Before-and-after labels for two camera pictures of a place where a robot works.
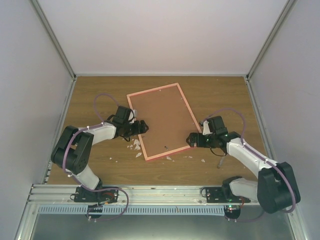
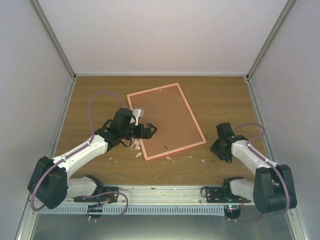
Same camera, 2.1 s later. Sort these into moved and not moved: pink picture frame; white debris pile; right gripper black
Moved: right gripper black
Not moved: white debris pile; pink picture frame
